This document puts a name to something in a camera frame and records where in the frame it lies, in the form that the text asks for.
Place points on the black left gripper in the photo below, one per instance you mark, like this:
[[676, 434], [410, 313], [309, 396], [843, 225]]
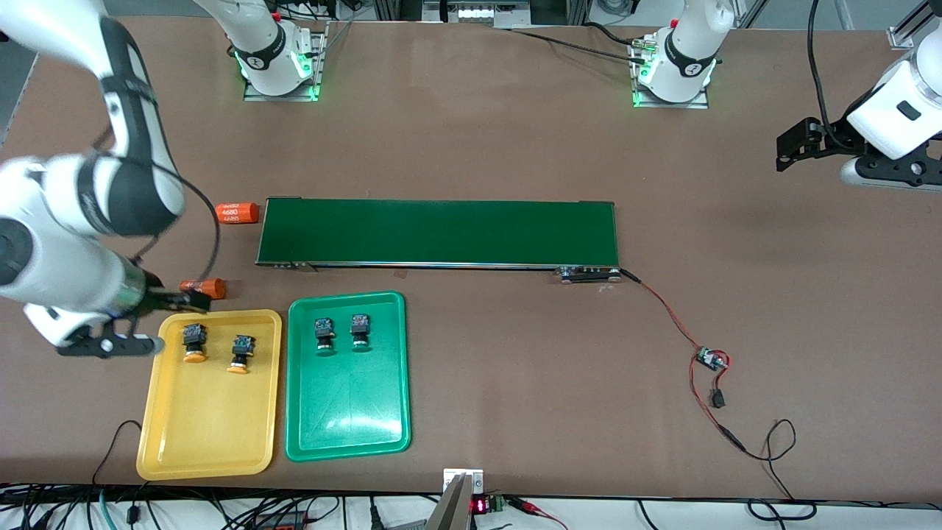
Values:
[[837, 138]]

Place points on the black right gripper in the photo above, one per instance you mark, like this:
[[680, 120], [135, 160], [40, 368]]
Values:
[[154, 297]]

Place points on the orange cylinder with white print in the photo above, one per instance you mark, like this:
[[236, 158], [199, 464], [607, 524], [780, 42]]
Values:
[[206, 285], [237, 213]]

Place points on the yellow push button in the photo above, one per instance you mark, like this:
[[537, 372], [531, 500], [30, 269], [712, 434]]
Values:
[[241, 352], [194, 341]]

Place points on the green push button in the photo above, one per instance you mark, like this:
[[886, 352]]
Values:
[[360, 330], [324, 333]]

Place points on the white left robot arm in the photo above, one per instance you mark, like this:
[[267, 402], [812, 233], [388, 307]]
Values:
[[898, 110]]

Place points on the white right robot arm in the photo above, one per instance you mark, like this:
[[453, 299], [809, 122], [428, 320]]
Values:
[[51, 272]]

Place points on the yellow plastic tray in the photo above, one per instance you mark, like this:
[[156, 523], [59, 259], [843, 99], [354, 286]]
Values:
[[210, 419]]

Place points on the green plastic tray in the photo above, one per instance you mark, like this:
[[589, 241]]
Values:
[[346, 397]]

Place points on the small controller circuit board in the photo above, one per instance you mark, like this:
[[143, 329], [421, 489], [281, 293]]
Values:
[[710, 359]]

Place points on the green belt conveyor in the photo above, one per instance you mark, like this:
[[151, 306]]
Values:
[[441, 232]]

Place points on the grey equipment box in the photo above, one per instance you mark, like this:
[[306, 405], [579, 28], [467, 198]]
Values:
[[478, 13]]

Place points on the red digit display module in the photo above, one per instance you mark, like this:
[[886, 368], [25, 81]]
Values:
[[482, 506]]

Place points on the red clip lead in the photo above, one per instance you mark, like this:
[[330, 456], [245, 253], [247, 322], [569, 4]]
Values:
[[526, 505]]

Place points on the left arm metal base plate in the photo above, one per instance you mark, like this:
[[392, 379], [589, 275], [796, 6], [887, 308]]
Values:
[[670, 104]]

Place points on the aluminium corner bracket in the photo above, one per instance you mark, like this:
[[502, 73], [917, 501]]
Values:
[[901, 37]]

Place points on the black inline switch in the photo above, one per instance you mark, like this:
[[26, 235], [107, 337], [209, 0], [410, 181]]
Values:
[[718, 400]]

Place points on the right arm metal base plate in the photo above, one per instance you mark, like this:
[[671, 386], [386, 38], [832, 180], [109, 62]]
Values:
[[320, 59]]

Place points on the aluminium camera mount bar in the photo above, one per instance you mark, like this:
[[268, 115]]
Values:
[[455, 500]]

